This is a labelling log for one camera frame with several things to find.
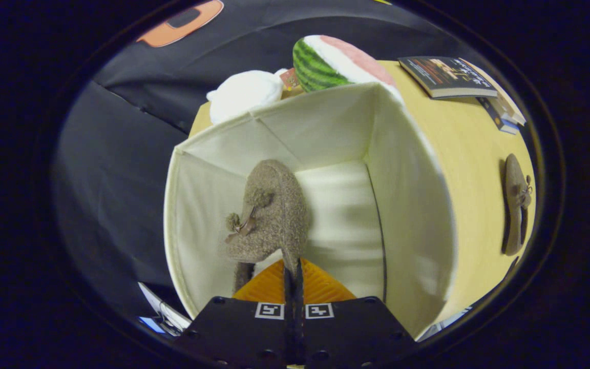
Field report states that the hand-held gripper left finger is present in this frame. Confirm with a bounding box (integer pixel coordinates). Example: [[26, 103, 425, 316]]
[[174, 258, 296, 367]]

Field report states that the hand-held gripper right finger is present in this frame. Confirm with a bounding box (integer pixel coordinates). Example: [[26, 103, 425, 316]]
[[295, 258, 419, 367]]

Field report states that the brown fuzzy shoe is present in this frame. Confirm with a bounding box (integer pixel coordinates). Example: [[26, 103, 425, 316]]
[[501, 153, 534, 256], [222, 159, 312, 296]]

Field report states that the cream fabric storage box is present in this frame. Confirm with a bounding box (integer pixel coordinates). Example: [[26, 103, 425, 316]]
[[164, 81, 458, 340]]

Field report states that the white paper sheet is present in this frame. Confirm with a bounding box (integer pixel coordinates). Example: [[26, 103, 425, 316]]
[[137, 281, 194, 335]]

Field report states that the blue printed card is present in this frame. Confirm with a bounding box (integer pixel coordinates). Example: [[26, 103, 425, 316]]
[[138, 316, 166, 335]]

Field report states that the white plush toy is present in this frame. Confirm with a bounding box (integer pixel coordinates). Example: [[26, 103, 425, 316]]
[[206, 69, 289, 126]]

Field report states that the blue book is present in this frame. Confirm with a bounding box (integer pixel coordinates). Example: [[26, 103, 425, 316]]
[[476, 97, 520, 135]]

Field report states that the watermelon slice plush toy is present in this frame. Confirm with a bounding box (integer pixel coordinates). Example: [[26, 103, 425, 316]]
[[292, 34, 404, 104]]

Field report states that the black paperback book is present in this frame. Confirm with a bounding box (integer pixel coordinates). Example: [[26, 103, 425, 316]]
[[398, 55, 498, 99]]

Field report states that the beige paperback book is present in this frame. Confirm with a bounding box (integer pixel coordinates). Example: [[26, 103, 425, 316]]
[[460, 58, 526, 127]]

